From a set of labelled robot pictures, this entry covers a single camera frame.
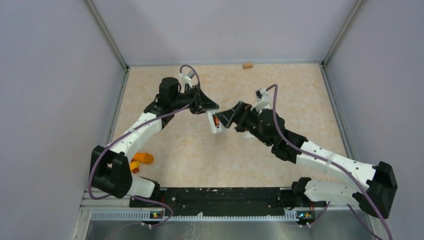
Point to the white remote with buttons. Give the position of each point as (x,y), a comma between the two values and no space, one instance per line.
(214,129)

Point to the white cable duct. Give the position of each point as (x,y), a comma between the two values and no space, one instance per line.
(153,216)

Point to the right aluminium frame post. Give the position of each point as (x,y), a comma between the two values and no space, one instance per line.
(358,6)

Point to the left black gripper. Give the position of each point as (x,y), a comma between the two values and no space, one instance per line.
(203,103)

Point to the brown wooden block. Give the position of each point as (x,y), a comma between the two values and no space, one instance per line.
(247,65)

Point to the aluminium frame post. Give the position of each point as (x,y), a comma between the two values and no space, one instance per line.
(106,33)
(358,6)

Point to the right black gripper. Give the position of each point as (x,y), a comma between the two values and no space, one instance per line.
(241,109)

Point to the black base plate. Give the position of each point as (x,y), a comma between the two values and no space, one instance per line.
(233,201)

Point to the left aluminium frame post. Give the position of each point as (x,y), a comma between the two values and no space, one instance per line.
(106,33)

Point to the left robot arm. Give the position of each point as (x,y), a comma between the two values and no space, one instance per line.
(110,165)

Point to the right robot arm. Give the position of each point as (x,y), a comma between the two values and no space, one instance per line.
(370,186)

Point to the orange battery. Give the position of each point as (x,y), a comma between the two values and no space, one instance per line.
(216,121)

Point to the yellow toy car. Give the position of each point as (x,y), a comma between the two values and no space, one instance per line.
(134,166)

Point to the orange cone toy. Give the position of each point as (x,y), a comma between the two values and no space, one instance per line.
(143,158)

